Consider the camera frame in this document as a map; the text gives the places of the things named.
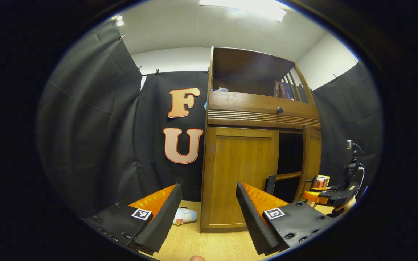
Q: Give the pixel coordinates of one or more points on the black backdrop cloth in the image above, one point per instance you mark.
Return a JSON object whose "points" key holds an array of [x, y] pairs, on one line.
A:
{"points": [[96, 127]]}

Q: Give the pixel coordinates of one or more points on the small ceiling light panel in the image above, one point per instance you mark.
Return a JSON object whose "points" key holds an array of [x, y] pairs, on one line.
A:
{"points": [[119, 21]]}

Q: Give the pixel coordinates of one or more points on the wooden inner cabinet shelf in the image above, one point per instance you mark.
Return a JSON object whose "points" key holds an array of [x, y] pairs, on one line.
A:
{"points": [[289, 176]]}

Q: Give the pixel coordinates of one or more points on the small yellow-edged box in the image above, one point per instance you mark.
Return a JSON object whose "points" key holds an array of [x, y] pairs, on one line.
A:
{"points": [[321, 181]]}

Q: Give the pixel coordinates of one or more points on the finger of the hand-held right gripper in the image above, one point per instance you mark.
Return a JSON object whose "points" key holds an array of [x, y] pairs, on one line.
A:
{"points": [[314, 197]]}

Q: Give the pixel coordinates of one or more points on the blue book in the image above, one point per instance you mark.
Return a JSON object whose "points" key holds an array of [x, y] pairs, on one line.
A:
{"points": [[288, 92]]}

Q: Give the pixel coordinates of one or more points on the wooden cabinet drawer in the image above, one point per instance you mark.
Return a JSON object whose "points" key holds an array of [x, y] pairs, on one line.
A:
{"points": [[245, 103]]}

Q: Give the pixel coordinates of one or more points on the black round drawer knob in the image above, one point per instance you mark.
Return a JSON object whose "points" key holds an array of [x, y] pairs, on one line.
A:
{"points": [[279, 110]]}

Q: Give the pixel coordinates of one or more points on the white plush toy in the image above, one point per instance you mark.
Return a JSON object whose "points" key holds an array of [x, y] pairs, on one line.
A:
{"points": [[186, 216]]}

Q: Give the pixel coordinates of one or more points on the small blue toy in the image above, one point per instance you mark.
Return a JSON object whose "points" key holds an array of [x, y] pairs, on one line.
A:
{"points": [[220, 89]]}

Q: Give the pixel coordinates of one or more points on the large ceiling light panel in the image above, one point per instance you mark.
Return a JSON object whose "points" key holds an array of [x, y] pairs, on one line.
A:
{"points": [[245, 8]]}

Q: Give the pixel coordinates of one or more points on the wooden double-door shoe cabinet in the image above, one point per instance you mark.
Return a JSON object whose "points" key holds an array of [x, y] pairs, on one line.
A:
{"points": [[263, 123]]}

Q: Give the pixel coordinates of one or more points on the upright brown book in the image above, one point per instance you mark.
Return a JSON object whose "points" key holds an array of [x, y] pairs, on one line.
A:
{"points": [[282, 90]]}

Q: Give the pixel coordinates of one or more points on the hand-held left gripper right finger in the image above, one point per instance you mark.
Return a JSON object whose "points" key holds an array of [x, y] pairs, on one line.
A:
{"points": [[254, 224]]}

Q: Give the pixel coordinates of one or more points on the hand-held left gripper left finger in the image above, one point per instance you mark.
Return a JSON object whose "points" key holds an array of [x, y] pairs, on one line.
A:
{"points": [[165, 217]]}

